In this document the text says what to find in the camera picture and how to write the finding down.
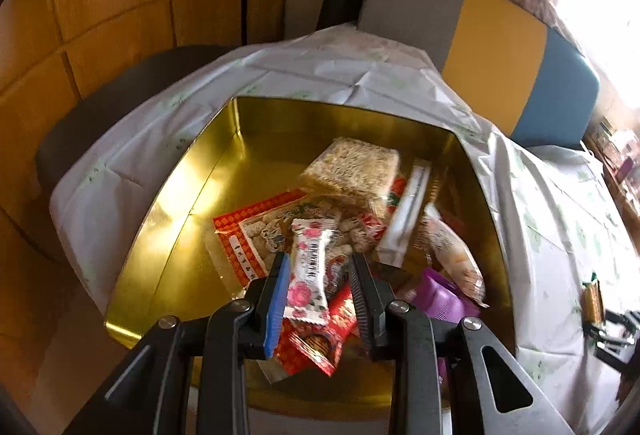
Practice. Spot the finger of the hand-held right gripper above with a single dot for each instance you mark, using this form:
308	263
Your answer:
617	317
610	345

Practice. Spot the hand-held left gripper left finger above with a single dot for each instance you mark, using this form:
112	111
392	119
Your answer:
277	310

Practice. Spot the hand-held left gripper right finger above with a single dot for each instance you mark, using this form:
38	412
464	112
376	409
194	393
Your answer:
362	310

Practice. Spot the striped wafer packet green end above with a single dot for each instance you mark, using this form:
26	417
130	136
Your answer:
592	302

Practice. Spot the red candy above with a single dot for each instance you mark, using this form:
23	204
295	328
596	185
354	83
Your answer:
337	272

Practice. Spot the white rose print snack packet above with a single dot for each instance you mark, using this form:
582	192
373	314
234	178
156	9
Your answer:
307	275

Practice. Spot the purple snack packet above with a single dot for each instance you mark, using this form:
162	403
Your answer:
440	295

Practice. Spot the red orange snack bag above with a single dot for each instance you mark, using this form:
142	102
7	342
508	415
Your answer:
240	235

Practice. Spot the large clear pink-print snack packet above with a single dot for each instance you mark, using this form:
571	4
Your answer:
450	255

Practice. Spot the long white snack packet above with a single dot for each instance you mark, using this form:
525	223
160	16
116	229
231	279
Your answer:
405	215

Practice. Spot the gold tin box maroon sides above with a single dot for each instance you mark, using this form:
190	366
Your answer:
200	215

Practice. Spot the pale rice cracker packet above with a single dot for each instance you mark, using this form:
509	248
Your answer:
350	165

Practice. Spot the white tablecloth green cloud print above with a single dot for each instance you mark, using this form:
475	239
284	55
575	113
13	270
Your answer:
550	215

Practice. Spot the wooden side table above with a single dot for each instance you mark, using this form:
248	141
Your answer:
615	175

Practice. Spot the dark grey round stool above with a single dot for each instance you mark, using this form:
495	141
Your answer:
100	115

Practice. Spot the grey yellow blue headboard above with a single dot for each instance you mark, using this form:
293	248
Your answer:
500	40

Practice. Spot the window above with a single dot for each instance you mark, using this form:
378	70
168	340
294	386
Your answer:
610	15

